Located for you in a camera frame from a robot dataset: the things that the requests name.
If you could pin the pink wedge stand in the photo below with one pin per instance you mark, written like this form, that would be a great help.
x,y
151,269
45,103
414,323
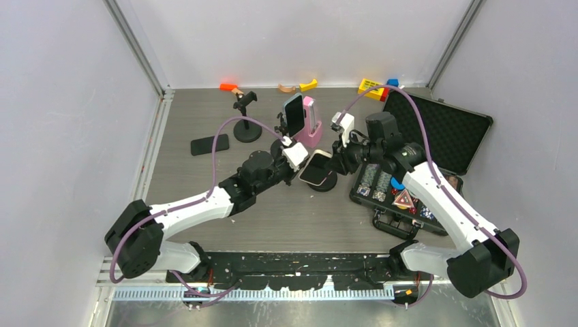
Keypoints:
x,y
311,134

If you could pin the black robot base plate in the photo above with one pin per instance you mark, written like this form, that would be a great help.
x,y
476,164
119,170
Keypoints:
x,y
297,271

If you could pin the tan arch block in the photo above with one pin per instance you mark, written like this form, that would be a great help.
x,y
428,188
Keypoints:
x,y
286,89

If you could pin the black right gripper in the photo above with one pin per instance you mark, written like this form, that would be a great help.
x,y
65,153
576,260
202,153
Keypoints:
x,y
341,159

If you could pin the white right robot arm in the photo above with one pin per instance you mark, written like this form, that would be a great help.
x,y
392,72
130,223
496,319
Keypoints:
x,y
483,254

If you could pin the smartphone with cream case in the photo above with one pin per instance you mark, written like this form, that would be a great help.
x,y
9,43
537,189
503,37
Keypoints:
x,y
315,171

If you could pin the smartphone with clear case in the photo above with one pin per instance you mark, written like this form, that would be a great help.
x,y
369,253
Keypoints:
x,y
294,114

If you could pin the red triangle game piece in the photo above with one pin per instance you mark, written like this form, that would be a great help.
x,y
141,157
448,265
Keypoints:
x,y
403,200

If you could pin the purple poker chip stack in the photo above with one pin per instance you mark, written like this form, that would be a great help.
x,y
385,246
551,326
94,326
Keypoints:
x,y
368,176

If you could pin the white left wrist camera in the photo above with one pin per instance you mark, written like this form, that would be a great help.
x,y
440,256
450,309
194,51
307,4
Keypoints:
x,y
295,153

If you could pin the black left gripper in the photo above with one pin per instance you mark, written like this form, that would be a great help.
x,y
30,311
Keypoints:
x,y
290,174

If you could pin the black smartphone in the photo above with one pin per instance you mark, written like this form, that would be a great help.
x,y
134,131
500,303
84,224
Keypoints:
x,y
203,146

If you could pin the yellow arch block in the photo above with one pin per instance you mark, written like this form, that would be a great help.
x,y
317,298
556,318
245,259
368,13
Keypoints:
x,y
308,86

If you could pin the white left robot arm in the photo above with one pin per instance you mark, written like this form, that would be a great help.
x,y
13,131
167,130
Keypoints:
x,y
139,238

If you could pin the black phone stand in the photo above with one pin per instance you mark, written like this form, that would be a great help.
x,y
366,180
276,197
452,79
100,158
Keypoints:
x,y
285,141
246,131
327,184

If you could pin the blue toy brick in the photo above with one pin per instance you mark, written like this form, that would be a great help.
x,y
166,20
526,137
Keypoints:
x,y
393,82

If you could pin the orange wooden block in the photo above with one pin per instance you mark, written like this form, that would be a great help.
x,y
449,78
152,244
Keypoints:
x,y
227,87

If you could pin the red toy brick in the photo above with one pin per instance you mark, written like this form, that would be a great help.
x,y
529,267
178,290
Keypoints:
x,y
384,94

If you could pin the blue round game chip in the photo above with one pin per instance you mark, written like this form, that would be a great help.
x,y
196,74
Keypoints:
x,y
396,184

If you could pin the yellow toy brick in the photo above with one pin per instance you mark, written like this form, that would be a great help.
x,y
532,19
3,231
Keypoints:
x,y
366,88

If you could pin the black foam-lined case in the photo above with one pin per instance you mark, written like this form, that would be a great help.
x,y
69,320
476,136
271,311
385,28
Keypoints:
x,y
454,137

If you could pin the blue-green poker chip stack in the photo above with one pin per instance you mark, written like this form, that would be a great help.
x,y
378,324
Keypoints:
x,y
383,182

